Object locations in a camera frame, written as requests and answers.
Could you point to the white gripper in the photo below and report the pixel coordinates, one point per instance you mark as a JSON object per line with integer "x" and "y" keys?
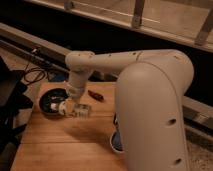
{"x": 74, "y": 89}

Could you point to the white plastic bottle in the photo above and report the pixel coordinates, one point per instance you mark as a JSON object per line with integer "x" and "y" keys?
{"x": 71, "y": 110}

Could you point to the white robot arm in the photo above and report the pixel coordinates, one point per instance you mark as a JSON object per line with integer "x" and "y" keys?
{"x": 148, "y": 102}

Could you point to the dark ceramic bowl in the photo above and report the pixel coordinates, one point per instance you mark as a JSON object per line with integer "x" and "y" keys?
{"x": 56, "y": 96}

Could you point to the small brown red object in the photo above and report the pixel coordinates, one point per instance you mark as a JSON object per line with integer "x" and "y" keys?
{"x": 95, "y": 95}

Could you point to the blue object behind table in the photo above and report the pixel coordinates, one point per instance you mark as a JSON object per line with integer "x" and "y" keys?
{"x": 59, "y": 78}

